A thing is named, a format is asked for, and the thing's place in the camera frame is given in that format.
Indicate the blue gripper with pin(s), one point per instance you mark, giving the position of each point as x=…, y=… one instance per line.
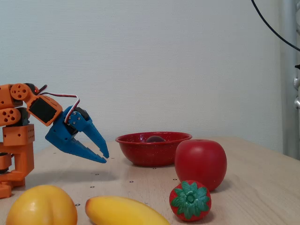
x=59, y=131

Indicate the dark purple plum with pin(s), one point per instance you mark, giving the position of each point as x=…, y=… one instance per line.
x=155, y=139

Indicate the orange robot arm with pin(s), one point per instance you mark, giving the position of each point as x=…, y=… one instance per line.
x=16, y=140

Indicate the red speckled bowl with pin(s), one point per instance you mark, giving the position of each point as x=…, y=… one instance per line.
x=150, y=152

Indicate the yellow toy banana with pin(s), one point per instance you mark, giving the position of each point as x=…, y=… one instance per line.
x=122, y=212

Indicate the yellow orange toy peach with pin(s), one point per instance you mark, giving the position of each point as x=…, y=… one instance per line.
x=42, y=206

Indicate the red toy apple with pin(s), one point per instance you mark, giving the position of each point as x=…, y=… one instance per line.
x=201, y=161

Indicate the red toy strawberry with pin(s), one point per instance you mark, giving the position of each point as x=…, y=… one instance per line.
x=189, y=201

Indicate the grey vertical pipe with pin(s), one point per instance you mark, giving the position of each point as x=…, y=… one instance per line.
x=289, y=117

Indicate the silver metal pipe fitting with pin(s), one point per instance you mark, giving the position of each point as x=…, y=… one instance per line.
x=297, y=92

